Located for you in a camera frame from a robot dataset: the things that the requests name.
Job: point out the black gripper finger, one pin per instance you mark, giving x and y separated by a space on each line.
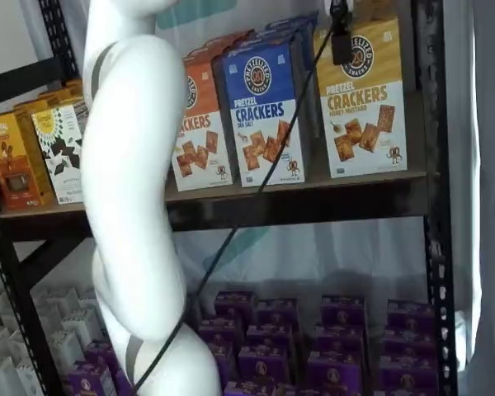
341 49

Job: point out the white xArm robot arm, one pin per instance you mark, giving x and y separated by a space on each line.
128 165

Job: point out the blue white pretzel crackers box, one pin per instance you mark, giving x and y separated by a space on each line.
268 36
297 22
255 82

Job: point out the yellow white pretzel crackers box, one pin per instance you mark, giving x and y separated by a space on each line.
375 10
363 136

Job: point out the orange white pretzel crackers box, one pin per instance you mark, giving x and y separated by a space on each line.
231 38
198 156
206 51

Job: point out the wooden shelf board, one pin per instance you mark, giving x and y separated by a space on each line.
354 183

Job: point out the black metal shelf rack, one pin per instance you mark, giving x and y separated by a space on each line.
313 206

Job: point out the purple Annie's box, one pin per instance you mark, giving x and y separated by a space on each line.
251 389
95 381
343 311
410 315
408 375
222 330
269 337
336 373
409 344
339 340
227 356
265 365
235 305
277 314
101 356

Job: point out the orange yellow snack box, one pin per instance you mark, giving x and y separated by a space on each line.
24 108
12 165
62 92

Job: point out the Simple Mills mint chocolate box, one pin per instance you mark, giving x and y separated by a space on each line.
59 136

